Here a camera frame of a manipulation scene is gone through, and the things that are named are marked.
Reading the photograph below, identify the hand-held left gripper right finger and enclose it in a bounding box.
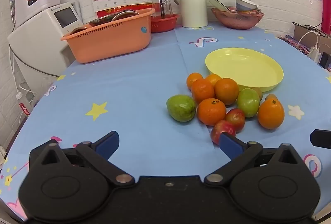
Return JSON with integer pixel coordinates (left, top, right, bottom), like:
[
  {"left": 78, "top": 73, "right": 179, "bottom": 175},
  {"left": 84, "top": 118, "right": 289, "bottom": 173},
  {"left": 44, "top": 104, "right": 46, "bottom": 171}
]
[{"left": 204, "top": 132, "right": 309, "bottom": 187}]

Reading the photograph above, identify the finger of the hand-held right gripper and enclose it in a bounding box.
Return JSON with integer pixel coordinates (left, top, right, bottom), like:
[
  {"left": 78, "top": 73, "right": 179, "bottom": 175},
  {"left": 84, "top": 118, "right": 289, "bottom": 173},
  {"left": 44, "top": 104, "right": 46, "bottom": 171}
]
[{"left": 310, "top": 129, "right": 331, "bottom": 149}]

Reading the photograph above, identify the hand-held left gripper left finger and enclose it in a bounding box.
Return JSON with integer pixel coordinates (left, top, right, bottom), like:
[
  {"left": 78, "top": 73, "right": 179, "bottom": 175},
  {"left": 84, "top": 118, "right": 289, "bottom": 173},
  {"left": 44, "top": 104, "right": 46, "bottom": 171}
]
[{"left": 29, "top": 131, "right": 135, "bottom": 187}]

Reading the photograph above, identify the red apple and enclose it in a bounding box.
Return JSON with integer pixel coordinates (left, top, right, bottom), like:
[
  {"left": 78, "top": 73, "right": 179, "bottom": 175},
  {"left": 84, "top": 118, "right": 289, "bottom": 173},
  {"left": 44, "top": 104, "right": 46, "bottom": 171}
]
[
  {"left": 224, "top": 108, "right": 246, "bottom": 132},
  {"left": 211, "top": 120, "right": 236, "bottom": 145}
]

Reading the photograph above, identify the orange with dark stem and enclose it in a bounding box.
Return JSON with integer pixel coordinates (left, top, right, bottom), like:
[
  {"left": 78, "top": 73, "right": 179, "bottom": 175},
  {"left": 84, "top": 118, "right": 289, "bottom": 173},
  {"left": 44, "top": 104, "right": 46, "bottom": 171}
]
[{"left": 197, "top": 98, "right": 227, "bottom": 126}]

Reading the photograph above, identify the oval green guava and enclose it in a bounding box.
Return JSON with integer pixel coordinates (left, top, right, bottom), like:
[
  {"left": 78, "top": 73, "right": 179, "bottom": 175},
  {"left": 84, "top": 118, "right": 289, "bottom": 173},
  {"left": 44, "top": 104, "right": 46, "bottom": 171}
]
[{"left": 237, "top": 88, "right": 260, "bottom": 118}]

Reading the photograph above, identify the orange with pointed top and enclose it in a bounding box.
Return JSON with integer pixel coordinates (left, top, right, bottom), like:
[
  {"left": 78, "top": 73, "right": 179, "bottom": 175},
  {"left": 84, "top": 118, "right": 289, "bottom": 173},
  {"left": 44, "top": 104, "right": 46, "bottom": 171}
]
[{"left": 257, "top": 98, "right": 285, "bottom": 130}]

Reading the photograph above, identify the round orange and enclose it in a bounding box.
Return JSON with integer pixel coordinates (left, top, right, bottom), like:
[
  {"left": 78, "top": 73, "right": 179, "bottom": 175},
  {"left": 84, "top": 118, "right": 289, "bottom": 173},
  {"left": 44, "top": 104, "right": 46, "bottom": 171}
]
[{"left": 214, "top": 78, "right": 240, "bottom": 106}]

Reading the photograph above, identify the large deep orange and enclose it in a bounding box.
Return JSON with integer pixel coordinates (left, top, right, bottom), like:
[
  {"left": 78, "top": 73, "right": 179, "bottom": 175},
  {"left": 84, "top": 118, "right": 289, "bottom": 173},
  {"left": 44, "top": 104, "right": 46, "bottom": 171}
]
[{"left": 191, "top": 78, "right": 215, "bottom": 105}]

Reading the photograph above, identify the round green guava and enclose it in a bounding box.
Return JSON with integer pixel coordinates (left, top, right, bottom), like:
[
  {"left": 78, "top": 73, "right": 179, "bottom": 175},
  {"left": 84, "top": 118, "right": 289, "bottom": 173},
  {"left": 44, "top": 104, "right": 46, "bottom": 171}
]
[{"left": 166, "top": 95, "right": 197, "bottom": 122}]

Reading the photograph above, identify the small yellowish orange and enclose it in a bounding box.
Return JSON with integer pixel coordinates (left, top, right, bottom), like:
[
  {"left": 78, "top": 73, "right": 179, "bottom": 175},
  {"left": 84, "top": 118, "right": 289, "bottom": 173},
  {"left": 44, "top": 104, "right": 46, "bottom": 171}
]
[{"left": 205, "top": 73, "right": 222, "bottom": 86}]

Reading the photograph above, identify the yellow plastic plate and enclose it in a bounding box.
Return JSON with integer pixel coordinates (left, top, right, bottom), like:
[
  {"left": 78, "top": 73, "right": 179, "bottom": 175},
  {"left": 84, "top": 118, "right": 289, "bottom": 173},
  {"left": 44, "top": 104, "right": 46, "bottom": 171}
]
[{"left": 205, "top": 47, "right": 284, "bottom": 92}]

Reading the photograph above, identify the blue printed tablecloth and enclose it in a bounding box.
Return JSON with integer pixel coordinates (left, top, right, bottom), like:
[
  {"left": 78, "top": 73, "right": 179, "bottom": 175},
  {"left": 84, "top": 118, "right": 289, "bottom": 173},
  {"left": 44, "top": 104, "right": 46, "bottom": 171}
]
[{"left": 0, "top": 25, "right": 331, "bottom": 222}]

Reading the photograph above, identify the black box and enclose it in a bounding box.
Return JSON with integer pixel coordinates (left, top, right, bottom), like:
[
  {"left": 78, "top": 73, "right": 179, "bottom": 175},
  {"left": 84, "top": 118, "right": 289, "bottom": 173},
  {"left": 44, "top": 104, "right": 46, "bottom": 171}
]
[{"left": 319, "top": 52, "right": 331, "bottom": 69}]

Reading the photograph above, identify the white charger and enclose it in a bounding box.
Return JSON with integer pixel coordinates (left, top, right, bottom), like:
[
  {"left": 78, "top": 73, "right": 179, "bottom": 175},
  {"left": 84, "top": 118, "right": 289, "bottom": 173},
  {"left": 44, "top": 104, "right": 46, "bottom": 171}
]
[{"left": 309, "top": 47, "right": 321, "bottom": 63}]

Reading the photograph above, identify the white bottle with red label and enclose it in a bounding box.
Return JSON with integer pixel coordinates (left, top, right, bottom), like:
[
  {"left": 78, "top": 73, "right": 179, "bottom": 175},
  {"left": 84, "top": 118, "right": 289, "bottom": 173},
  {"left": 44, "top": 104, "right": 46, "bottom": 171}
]
[{"left": 16, "top": 92, "right": 33, "bottom": 117}]

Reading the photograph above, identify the colourful patterned cloth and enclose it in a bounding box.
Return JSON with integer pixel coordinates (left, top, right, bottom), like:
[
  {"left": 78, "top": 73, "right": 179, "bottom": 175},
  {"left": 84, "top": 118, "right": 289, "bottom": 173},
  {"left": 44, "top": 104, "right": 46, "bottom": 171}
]
[{"left": 278, "top": 35, "right": 311, "bottom": 55}]

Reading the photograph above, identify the orange plastic basket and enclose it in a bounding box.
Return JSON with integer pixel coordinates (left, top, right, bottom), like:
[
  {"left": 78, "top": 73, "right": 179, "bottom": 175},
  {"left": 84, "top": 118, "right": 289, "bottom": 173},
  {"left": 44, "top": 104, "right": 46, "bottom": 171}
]
[{"left": 61, "top": 8, "right": 156, "bottom": 64}]

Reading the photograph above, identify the cardboard box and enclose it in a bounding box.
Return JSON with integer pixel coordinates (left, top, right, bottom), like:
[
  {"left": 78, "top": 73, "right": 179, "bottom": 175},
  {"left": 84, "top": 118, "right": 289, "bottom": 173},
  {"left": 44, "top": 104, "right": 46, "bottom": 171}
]
[{"left": 293, "top": 23, "right": 331, "bottom": 56}]

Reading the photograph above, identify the metal pan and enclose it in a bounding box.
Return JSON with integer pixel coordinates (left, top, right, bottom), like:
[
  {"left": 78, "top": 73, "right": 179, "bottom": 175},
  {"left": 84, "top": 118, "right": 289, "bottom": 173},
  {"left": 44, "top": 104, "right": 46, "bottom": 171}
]
[{"left": 86, "top": 13, "right": 122, "bottom": 28}]

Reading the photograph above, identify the pink glass bowl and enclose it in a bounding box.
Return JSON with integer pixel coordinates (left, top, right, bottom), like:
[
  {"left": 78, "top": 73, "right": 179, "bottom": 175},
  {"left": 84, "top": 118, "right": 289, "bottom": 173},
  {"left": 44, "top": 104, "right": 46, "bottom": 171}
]
[{"left": 211, "top": 7, "right": 265, "bottom": 30}]

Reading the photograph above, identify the white appliance with screen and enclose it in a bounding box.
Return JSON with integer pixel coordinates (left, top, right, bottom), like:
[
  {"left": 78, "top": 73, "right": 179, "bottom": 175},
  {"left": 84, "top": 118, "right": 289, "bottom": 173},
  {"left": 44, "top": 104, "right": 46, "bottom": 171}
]
[{"left": 8, "top": 0, "right": 83, "bottom": 79}]

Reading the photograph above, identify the metal pot lid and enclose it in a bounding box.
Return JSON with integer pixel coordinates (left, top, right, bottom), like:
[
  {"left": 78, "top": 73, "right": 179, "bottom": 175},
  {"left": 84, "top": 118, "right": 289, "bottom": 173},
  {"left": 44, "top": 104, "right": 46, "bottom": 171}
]
[{"left": 111, "top": 10, "right": 140, "bottom": 21}]

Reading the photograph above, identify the red plastic basket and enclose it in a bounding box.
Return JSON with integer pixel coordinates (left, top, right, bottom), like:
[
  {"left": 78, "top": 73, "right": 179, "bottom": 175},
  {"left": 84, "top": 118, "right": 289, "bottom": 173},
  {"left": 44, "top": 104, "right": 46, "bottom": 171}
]
[{"left": 150, "top": 14, "right": 179, "bottom": 33}]

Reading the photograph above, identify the red gift bag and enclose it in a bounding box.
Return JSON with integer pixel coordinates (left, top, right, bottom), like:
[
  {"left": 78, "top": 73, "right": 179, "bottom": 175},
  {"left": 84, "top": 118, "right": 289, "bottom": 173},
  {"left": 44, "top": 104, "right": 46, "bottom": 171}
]
[{"left": 321, "top": 0, "right": 331, "bottom": 35}]

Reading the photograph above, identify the white and blue bowl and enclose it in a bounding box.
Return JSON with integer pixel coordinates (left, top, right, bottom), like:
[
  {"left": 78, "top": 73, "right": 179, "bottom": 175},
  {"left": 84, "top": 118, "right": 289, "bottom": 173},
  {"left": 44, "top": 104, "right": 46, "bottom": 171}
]
[{"left": 235, "top": 0, "right": 259, "bottom": 13}]

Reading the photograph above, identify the white thermos jug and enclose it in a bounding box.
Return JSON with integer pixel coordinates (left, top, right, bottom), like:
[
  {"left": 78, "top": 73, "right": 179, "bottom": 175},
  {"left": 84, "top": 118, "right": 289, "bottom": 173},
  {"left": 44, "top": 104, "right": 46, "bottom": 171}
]
[{"left": 171, "top": 0, "right": 209, "bottom": 28}]

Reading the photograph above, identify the clear glass jar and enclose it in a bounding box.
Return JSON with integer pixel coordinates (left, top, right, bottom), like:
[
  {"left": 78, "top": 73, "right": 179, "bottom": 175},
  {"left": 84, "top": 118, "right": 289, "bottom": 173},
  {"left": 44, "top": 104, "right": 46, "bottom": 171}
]
[{"left": 151, "top": 0, "right": 162, "bottom": 20}]

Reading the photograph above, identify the clear drinking glass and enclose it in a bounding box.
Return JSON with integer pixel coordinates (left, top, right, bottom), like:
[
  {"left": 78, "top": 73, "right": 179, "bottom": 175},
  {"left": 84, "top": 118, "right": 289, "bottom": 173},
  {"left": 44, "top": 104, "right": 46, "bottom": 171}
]
[{"left": 159, "top": 0, "right": 173, "bottom": 17}]

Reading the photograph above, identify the white charger cable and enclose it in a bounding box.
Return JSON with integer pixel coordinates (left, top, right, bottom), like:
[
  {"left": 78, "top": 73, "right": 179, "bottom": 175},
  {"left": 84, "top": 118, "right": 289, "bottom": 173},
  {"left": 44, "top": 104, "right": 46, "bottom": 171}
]
[{"left": 297, "top": 31, "right": 320, "bottom": 51}]

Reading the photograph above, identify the grey hose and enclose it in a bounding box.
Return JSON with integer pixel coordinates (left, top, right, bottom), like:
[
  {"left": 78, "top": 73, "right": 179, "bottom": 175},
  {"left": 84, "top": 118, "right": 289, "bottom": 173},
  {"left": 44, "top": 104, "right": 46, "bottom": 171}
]
[{"left": 9, "top": 0, "right": 17, "bottom": 23}]

